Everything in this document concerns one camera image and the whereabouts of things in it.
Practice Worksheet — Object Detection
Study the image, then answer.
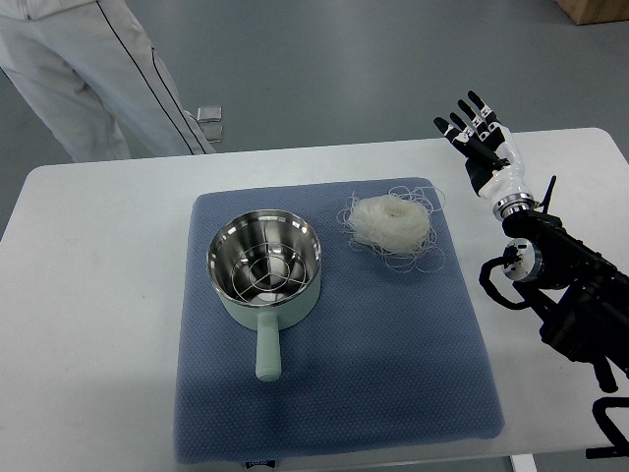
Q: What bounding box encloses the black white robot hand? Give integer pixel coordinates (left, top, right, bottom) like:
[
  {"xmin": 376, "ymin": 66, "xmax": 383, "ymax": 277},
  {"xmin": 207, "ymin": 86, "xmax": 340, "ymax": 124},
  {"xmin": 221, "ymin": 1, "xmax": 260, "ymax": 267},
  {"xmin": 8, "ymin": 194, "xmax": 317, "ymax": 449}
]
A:
[{"xmin": 433, "ymin": 91, "xmax": 529, "ymax": 205}]

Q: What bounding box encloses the white vermicelli noodle nest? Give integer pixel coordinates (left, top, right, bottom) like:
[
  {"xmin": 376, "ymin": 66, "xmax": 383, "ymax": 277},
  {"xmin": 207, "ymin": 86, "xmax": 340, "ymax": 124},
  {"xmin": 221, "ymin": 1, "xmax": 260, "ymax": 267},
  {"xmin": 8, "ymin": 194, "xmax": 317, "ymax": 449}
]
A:
[{"xmin": 336, "ymin": 185, "xmax": 445, "ymax": 273}]

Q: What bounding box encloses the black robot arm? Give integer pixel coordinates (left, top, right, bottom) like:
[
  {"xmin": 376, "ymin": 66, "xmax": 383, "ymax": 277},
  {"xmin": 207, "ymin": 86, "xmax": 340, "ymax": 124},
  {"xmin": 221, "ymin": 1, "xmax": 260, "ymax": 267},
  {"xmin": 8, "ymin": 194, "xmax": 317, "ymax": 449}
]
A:
[{"xmin": 479, "ymin": 193, "xmax": 628, "ymax": 459}]

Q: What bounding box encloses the mint green steel pot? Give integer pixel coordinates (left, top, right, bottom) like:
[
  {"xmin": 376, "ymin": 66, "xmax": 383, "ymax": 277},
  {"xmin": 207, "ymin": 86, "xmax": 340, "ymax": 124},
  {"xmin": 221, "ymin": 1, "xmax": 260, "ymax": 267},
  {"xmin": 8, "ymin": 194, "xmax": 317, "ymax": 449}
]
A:
[{"xmin": 206, "ymin": 209, "xmax": 322, "ymax": 382}]

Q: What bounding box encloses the cardboard box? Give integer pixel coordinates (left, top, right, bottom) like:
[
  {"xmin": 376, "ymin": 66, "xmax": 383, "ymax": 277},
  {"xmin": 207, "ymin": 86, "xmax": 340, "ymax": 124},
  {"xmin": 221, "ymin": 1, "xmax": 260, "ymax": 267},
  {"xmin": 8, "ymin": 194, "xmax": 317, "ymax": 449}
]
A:
[{"xmin": 555, "ymin": 0, "xmax": 628, "ymax": 26}]

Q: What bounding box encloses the person in white clothes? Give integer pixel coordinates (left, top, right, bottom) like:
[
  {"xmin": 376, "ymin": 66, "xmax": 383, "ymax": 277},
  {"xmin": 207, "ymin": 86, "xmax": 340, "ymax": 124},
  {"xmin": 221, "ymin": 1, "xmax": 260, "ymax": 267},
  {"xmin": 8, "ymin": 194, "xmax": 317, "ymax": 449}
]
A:
[{"xmin": 1, "ymin": 1, "xmax": 213, "ymax": 162}]

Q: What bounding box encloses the wire steaming rack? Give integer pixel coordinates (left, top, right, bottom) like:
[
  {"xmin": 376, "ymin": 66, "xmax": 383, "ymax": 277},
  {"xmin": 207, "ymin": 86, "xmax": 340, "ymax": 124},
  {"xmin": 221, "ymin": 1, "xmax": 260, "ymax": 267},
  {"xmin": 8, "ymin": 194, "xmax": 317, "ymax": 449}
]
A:
[{"xmin": 208, "ymin": 242, "xmax": 319, "ymax": 306}]

